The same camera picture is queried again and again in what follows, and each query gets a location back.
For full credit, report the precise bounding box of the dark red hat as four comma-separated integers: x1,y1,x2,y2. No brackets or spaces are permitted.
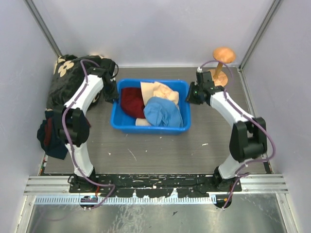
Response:
121,87,145,118

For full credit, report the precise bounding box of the blue plastic bin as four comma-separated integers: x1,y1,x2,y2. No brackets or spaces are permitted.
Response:
110,79,191,134

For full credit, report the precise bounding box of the light blue bucket hat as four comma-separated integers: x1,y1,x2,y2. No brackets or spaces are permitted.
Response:
143,97,183,128

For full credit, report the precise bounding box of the black floral blanket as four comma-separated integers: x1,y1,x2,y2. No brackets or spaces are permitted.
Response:
46,54,114,112

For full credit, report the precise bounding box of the wooden hat stand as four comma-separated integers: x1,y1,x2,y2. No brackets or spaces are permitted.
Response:
209,47,236,87

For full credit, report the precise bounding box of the navy and red cloth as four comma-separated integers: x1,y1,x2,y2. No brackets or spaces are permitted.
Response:
36,110,92,160

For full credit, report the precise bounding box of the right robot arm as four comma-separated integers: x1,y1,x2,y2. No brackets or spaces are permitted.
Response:
186,68,267,191

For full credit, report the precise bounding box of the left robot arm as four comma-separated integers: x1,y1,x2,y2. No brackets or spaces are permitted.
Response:
54,58,119,192

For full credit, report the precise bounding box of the beige bucket hat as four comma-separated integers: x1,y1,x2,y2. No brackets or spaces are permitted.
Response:
140,82,179,106

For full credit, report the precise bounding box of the cream white hat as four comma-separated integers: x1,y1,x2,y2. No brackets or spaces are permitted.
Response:
135,118,153,127

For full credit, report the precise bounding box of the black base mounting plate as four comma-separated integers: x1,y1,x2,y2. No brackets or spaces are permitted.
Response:
68,174,242,198

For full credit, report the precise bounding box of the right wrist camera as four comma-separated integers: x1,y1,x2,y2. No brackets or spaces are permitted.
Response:
196,67,214,87

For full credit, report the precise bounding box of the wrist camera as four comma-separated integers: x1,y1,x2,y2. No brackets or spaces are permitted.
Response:
196,67,214,87
100,58,116,75

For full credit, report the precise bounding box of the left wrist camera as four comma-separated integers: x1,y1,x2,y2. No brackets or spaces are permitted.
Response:
100,58,116,75

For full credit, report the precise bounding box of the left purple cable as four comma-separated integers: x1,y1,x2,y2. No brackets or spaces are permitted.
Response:
62,59,117,209

